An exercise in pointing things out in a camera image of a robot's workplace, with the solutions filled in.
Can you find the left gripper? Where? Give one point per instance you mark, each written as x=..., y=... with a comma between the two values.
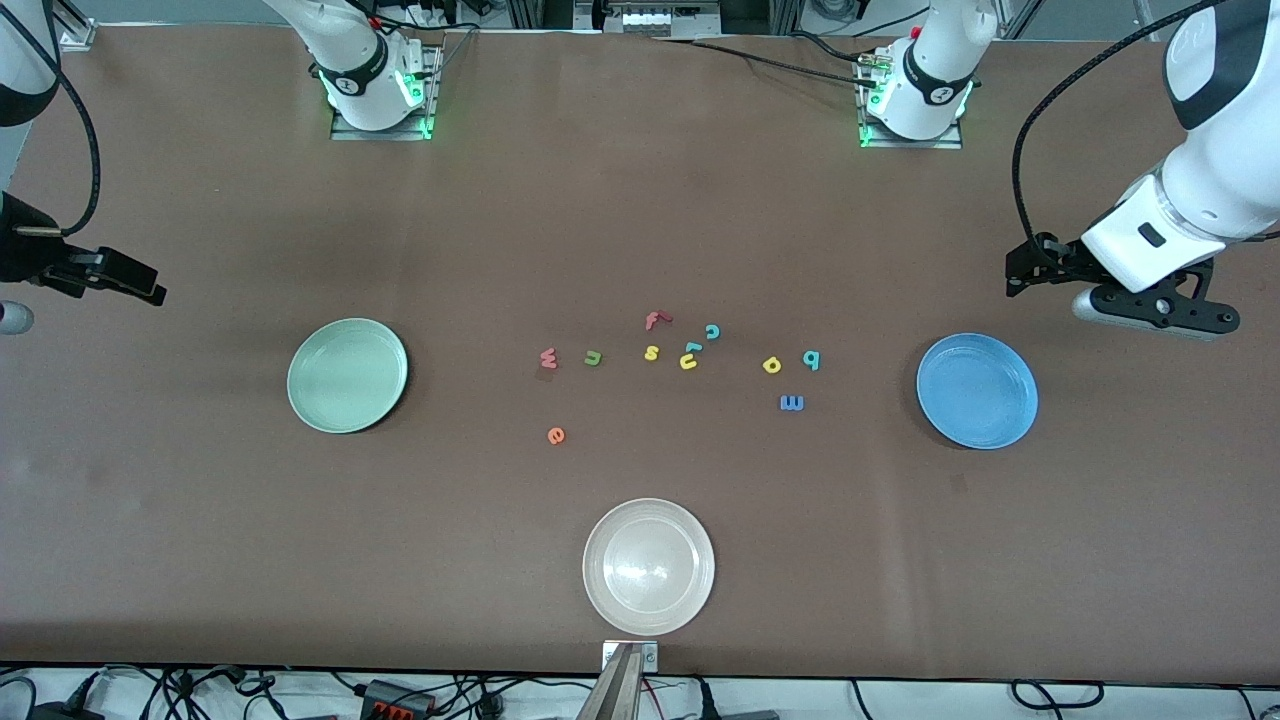
x=1058, y=262

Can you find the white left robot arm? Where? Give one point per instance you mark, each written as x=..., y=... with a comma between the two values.
x=1220, y=170

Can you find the blue plate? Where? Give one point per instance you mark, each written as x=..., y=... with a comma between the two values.
x=977, y=391

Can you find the green plate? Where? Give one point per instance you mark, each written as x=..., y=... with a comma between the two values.
x=347, y=376

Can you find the red letter f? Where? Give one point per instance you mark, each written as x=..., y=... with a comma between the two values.
x=654, y=321

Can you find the beige plate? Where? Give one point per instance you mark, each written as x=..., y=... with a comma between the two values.
x=649, y=567

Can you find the black red power strip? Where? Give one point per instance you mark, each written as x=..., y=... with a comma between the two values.
x=395, y=697

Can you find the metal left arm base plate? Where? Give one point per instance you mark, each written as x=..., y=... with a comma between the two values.
x=950, y=144

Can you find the aluminium corner bracket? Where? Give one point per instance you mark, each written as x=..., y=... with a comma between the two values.
x=78, y=35

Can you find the grey metal frame device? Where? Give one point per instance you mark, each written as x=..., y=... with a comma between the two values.
x=650, y=20

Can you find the metal camera mount pole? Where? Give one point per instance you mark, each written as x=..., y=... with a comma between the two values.
x=620, y=690

